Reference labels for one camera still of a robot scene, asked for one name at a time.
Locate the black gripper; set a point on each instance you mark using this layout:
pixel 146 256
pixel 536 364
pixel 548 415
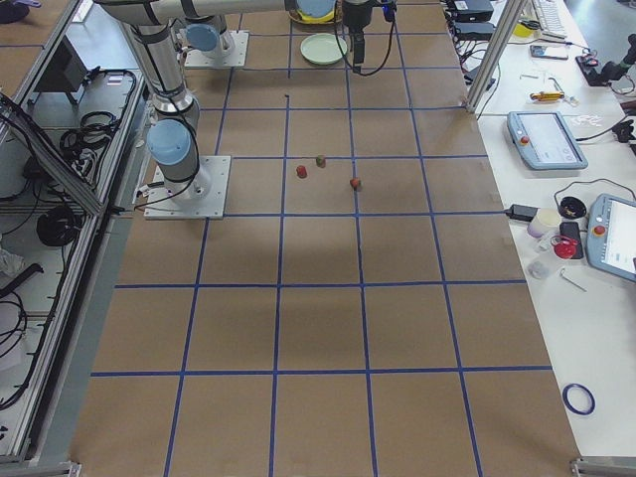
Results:
pixel 356 16

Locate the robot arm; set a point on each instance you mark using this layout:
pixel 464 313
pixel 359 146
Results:
pixel 147 26
pixel 208 34

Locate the light green plate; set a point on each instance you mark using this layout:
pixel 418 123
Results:
pixel 323 49

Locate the wicker basket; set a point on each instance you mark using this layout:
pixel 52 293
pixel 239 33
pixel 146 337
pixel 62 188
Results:
pixel 293 16

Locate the gold metal tool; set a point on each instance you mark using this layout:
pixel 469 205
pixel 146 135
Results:
pixel 546 96

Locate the smartphone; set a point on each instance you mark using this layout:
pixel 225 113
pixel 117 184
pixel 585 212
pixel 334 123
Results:
pixel 549 52

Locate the far teach pendant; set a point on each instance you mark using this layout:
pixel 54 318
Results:
pixel 544 141

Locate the teach pendant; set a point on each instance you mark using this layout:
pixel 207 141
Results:
pixel 544 141
pixel 610 242

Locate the black power adapter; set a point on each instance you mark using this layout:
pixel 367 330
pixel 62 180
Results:
pixel 521 213

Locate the white purple cup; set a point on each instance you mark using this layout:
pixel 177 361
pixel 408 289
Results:
pixel 543 222

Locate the black small bowl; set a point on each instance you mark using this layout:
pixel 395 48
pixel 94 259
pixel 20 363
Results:
pixel 572 208

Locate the red emergency button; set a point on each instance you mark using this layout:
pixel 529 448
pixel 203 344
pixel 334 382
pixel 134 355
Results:
pixel 564 247

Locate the hex key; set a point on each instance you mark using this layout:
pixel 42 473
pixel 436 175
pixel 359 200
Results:
pixel 562 274

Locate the near teach pendant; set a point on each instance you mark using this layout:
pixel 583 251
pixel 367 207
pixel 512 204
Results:
pixel 610 242

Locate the blue tape roll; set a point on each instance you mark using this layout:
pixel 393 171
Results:
pixel 578 399

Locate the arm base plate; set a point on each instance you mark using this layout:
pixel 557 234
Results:
pixel 196 60
pixel 204 198

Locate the aluminium frame post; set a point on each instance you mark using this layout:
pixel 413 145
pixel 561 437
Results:
pixel 505 26

